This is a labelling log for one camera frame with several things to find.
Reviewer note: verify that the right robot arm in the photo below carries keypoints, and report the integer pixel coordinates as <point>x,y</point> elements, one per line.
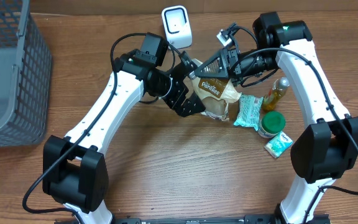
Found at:
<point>328,145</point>

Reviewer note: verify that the green lid white jar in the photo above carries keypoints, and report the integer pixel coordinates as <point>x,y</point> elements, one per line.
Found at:
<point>271,124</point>

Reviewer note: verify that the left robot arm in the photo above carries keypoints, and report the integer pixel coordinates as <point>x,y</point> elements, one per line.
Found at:
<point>74,167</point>

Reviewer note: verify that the white barcode scanner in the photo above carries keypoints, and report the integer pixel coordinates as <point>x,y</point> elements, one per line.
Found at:
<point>177,27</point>

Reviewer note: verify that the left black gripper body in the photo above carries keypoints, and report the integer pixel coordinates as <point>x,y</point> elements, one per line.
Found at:
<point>176,90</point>

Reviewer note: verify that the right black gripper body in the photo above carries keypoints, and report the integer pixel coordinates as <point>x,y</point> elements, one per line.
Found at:
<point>233,58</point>

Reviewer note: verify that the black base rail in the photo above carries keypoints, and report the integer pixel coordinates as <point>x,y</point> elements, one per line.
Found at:
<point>191,221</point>

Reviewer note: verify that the yellow liquid bottle silver cap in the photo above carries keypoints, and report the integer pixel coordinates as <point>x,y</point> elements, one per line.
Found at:
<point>278,90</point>

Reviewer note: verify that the snack packet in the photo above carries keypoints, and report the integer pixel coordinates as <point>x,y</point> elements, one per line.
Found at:
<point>216,95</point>

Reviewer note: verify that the teal tissue pack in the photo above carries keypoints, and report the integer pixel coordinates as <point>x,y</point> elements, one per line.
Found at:
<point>249,112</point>
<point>278,144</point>

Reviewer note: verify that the grey plastic shopping basket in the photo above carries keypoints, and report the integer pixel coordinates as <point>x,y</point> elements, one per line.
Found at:
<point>25,76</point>

